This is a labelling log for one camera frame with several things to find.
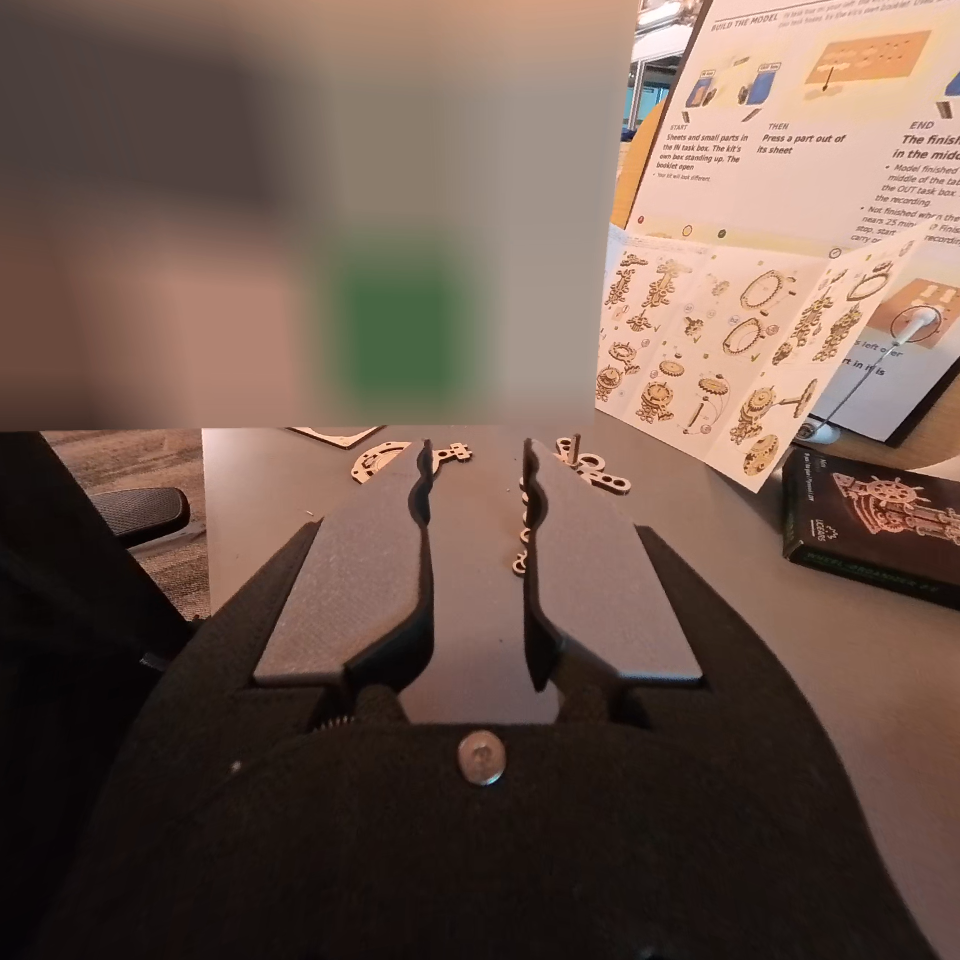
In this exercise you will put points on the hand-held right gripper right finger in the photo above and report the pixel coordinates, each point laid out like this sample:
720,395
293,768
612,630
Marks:
611,585

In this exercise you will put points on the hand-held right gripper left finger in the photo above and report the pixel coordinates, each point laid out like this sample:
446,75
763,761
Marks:
345,577

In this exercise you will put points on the round wooden disc part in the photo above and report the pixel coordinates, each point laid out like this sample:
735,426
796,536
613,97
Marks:
375,465

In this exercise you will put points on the black model kit box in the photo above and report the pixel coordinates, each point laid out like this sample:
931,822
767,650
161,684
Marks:
862,517

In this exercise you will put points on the small curly wooden part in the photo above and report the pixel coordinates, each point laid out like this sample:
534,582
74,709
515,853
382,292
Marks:
519,562

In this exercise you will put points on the black chair armrest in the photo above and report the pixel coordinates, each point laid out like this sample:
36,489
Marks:
142,514

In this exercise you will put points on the open instruction booklet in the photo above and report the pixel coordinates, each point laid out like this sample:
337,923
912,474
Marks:
675,337

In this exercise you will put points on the task instruction board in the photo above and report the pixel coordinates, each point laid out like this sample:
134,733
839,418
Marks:
787,187

